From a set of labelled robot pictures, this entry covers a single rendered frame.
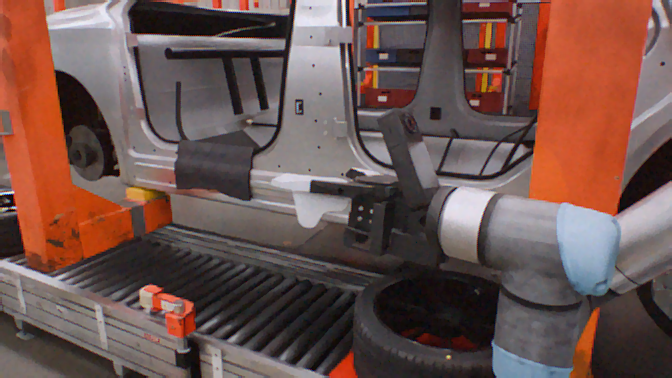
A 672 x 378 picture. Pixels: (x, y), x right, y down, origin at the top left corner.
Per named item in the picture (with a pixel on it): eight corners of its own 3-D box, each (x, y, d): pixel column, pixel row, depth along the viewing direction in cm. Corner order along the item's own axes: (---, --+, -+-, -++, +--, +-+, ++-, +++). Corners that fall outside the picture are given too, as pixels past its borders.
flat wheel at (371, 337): (516, 324, 200) (522, 274, 193) (556, 444, 137) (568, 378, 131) (364, 309, 211) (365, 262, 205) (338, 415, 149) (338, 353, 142)
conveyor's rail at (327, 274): (541, 350, 198) (548, 304, 192) (540, 357, 193) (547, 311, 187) (138, 244, 308) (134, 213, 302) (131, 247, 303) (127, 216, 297)
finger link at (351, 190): (308, 195, 51) (388, 202, 51) (309, 181, 51) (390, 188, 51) (311, 187, 56) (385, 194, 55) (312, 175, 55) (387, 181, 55)
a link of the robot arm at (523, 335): (584, 359, 51) (600, 269, 48) (558, 419, 43) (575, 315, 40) (513, 335, 56) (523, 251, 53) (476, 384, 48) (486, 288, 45)
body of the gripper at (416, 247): (336, 244, 55) (429, 273, 48) (342, 172, 53) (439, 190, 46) (372, 234, 61) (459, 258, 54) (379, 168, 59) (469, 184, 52)
